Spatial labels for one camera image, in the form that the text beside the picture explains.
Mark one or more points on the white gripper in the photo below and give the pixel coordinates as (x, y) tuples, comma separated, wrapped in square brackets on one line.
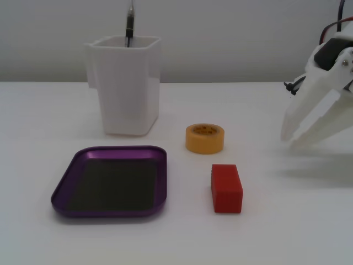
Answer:
[(317, 85)]

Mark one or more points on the red rectangular block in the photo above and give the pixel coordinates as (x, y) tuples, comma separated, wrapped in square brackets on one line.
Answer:
[(226, 187)]

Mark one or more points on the yellow tape roll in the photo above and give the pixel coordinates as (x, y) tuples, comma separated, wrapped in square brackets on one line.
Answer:
[(204, 142)]

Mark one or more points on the white plastic holder cup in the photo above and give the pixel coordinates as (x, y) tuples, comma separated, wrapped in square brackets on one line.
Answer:
[(127, 91)]

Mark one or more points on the black pen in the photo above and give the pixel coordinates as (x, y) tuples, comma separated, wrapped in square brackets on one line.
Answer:
[(129, 22)]

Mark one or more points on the purple metal tray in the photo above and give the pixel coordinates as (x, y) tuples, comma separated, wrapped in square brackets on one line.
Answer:
[(110, 182)]

